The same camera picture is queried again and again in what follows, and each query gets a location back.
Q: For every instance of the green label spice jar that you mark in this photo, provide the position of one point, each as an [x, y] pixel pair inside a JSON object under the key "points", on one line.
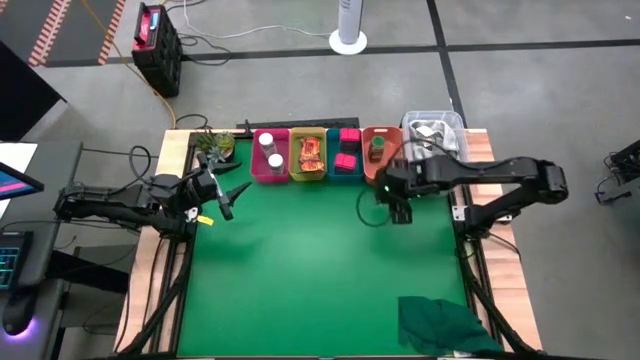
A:
{"points": [[377, 147]]}

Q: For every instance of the black partition panel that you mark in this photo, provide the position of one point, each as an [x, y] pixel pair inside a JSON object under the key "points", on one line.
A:
{"points": [[25, 95]]}

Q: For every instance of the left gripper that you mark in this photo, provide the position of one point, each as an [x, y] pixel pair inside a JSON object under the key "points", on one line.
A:
{"points": [[205, 182]]}

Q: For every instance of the black computer mouse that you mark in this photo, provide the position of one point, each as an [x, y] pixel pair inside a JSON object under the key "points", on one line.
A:
{"points": [[20, 310]]}

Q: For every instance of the clear plastic storage bin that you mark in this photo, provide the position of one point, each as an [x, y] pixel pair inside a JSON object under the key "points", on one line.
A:
{"points": [[452, 117]]}

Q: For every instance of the grey tower fan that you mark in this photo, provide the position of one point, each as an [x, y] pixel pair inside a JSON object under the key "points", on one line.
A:
{"points": [[350, 20]]}

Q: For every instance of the dark grey desk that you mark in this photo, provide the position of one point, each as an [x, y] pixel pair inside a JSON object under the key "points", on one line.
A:
{"points": [[55, 165]]}

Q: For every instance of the black crate red top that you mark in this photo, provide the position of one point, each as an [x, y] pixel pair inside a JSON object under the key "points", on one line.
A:
{"points": [[160, 55]]}

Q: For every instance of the computer monitor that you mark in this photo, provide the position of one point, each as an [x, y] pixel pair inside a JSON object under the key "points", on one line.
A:
{"points": [[15, 182]]}

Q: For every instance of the dark green cloth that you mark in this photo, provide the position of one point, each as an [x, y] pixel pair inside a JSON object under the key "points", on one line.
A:
{"points": [[440, 325]]}

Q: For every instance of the potted succulent plant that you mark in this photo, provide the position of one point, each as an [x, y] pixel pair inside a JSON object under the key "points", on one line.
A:
{"points": [[215, 142]]}

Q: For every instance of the black mat orange stripes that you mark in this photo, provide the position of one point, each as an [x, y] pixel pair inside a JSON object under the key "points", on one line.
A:
{"points": [[80, 30]]}

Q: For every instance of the white paper sheet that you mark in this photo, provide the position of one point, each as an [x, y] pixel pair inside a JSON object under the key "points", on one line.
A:
{"points": [[15, 155]]}

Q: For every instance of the white cap seasoning jar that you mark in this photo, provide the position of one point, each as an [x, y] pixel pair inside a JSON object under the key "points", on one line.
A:
{"points": [[276, 162], [266, 142]]}

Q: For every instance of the yellow plastic bin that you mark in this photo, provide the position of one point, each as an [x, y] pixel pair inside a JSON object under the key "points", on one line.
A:
{"points": [[294, 170]]}

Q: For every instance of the pink plastic bin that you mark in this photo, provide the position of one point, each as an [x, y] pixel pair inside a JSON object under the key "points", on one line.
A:
{"points": [[259, 167]]}

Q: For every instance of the black flat strip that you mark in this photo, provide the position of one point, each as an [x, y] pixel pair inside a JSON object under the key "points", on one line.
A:
{"points": [[300, 123]]}

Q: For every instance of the backlit keyboard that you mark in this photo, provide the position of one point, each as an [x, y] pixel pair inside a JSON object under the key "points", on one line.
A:
{"points": [[12, 260]]}

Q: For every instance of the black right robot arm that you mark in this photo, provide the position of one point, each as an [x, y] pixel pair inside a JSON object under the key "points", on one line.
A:
{"points": [[480, 170]]}

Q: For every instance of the taco seasoning mix pouch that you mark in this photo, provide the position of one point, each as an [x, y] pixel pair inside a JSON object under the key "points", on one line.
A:
{"points": [[310, 147], [312, 166]]}

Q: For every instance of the blue plastic bin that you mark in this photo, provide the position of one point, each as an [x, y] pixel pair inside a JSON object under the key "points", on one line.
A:
{"points": [[331, 145]]}

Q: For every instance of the orange plastic bin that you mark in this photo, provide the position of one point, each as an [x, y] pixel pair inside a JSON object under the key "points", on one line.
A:
{"points": [[392, 142]]}

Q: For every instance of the yellow tag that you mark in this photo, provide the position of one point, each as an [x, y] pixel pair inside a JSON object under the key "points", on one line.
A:
{"points": [[205, 220]]}

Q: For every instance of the grey cloth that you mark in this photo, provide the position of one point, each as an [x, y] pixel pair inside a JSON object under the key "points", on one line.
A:
{"points": [[432, 132]]}

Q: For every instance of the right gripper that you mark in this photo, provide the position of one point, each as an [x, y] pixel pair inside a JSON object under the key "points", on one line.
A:
{"points": [[400, 180]]}

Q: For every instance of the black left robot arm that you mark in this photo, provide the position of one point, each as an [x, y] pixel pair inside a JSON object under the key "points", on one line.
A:
{"points": [[110, 202]]}

